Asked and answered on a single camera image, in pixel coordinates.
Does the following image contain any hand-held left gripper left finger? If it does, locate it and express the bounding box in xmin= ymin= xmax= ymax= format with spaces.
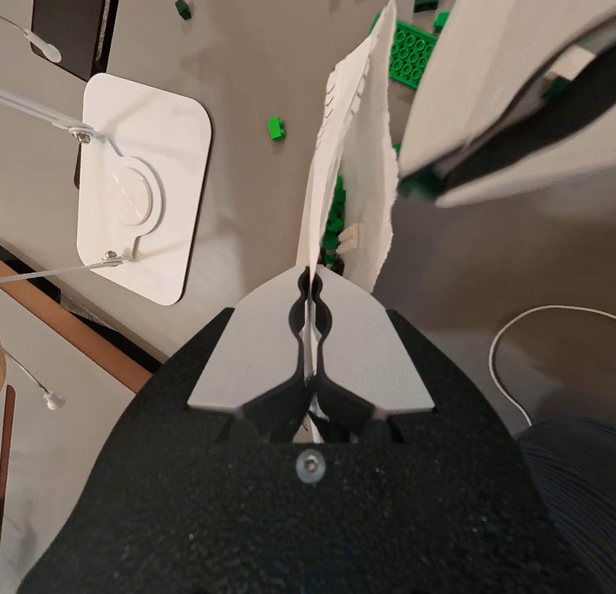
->
xmin=187 ymin=266 xmax=314 ymax=442

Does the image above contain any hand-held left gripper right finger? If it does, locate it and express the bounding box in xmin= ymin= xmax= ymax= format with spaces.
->
xmin=314 ymin=269 xmax=436 ymax=444

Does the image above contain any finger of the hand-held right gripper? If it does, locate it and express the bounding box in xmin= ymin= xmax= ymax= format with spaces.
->
xmin=398 ymin=0 xmax=616 ymax=177
xmin=434 ymin=43 xmax=616 ymax=210

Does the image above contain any white printed paper bag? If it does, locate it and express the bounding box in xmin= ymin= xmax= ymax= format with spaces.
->
xmin=295 ymin=0 xmax=401 ymax=419

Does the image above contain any grey desk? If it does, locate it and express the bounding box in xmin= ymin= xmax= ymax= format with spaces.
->
xmin=0 ymin=0 xmax=616 ymax=441

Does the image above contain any white desk with wooden edge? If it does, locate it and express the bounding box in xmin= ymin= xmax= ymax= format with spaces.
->
xmin=0 ymin=259 xmax=152 ymax=580

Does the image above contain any green rectangular plate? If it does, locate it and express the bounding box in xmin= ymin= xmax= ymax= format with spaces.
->
xmin=388 ymin=20 xmax=440 ymax=91

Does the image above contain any white brick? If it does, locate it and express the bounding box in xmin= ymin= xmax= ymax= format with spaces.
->
xmin=544 ymin=46 xmax=594 ymax=82

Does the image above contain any white metal stand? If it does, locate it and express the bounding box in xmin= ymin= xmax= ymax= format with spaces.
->
xmin=0 ymin=73 xmax=213 ymax=307

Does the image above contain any person's torso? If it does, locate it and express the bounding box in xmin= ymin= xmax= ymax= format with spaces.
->
xmin=517 ymin=418 xmax=616 ymax=594

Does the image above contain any black tablet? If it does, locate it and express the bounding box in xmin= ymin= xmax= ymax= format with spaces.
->
xmin=30 ymin=0 xmax=123 ymax=81

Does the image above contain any white cable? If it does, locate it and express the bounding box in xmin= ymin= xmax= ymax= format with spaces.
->
xmin=488 ymin=305 xmax=616 ymax=427

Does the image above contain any white tipped wire arm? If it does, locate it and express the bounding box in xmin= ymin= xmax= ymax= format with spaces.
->
xmin=0 ymin=17 xmax=63 ymax=64
xmin=0 ymin=348 xmax=66 ymax=411

